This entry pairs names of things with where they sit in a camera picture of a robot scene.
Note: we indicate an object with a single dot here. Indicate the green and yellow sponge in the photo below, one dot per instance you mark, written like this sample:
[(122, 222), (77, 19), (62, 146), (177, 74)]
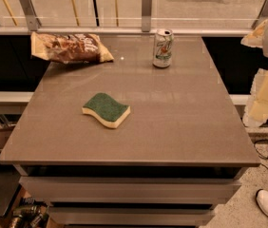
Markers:
[(106, 110)]

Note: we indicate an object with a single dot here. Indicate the white green soda can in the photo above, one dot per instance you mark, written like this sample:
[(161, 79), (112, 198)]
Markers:
[(162, 50)]

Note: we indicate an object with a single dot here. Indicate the brown yellow chip bag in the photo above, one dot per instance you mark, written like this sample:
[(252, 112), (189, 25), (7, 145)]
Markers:
[(69, 49)]

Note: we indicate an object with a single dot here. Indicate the grey cabinet upper drawer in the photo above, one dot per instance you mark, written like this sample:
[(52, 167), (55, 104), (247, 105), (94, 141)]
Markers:
[(131, 190)]

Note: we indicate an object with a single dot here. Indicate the grey cabinet drawer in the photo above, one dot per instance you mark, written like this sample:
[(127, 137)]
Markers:
[(131, 190), (129, 216)]

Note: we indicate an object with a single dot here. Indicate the grey cabinet lower drawer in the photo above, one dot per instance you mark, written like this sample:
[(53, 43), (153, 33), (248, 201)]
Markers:
[(129, 216)]

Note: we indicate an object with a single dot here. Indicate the glass railing with metal posts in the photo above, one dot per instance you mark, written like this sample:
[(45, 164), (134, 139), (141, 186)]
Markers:
[(214, 17)]

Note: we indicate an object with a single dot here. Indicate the clutter of cans below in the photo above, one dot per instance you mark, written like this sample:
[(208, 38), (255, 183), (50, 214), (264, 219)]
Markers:
[(29, 214)]

